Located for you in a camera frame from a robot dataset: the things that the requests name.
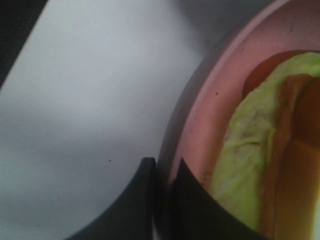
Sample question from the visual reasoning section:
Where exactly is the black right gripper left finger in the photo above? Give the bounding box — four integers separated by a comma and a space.
68, 157, 156, 240

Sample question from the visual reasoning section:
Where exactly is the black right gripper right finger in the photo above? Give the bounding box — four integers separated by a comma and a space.
172, 159, 266, 240

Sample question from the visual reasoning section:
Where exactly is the white bread sandwich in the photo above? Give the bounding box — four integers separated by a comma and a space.
209, 51, 320, 240

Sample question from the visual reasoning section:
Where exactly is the pink plate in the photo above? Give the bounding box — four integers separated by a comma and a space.
152, 0, 320, 240

